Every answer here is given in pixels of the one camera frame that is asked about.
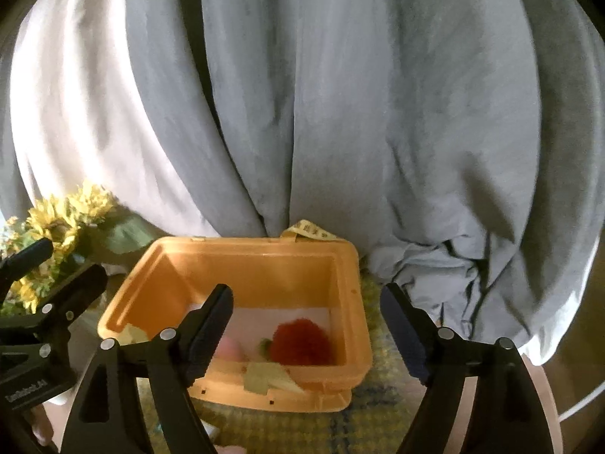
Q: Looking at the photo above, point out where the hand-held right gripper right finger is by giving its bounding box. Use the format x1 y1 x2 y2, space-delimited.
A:
379 283 565 454

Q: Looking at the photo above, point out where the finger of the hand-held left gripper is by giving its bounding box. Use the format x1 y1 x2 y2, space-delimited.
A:
19 263 109 341
0 237 54 289

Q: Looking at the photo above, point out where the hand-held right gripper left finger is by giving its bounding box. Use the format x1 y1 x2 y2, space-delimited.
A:
60 284 234 454

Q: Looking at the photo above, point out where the orange plastic storage box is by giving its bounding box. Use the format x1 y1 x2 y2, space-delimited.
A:
97 235 372 412

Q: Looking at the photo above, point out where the pink soft toy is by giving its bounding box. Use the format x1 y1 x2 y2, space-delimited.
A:
215 333 247 362

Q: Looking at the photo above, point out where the yellow artificial sunflower bouquet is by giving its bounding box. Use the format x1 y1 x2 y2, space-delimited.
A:
0 180 157 315

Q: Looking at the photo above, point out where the pale green tape piece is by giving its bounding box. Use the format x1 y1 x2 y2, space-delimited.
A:
113 324 149 345
243 362 306 394

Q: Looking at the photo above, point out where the red fluffy pom-pom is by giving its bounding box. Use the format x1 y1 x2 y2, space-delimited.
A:
269 319 335 365

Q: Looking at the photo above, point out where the yellow plaid mat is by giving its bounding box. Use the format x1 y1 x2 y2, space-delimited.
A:
142 265 426 454

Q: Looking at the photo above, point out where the white curtain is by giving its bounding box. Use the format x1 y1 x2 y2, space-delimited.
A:
9 0 265 247

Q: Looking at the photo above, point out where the grey curtain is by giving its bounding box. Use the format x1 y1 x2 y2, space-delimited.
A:
0 0 605 365

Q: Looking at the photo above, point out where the white cable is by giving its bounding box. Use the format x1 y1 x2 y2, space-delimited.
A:
558 383 596 421

